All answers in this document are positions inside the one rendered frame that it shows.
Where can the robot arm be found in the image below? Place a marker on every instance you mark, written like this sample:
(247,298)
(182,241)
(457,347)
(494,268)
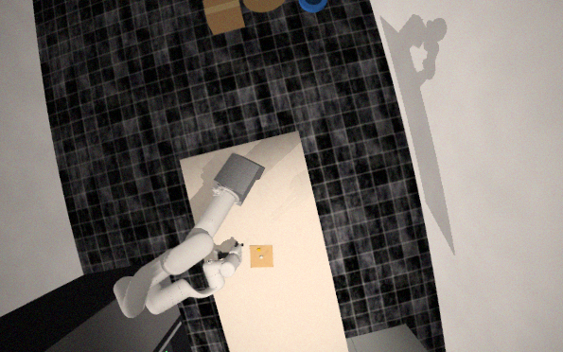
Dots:
(178,260)

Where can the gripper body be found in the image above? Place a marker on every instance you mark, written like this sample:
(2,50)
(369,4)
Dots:
(237,250)

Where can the tan square mat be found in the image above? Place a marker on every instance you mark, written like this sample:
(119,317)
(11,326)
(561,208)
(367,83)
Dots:
(266,251)

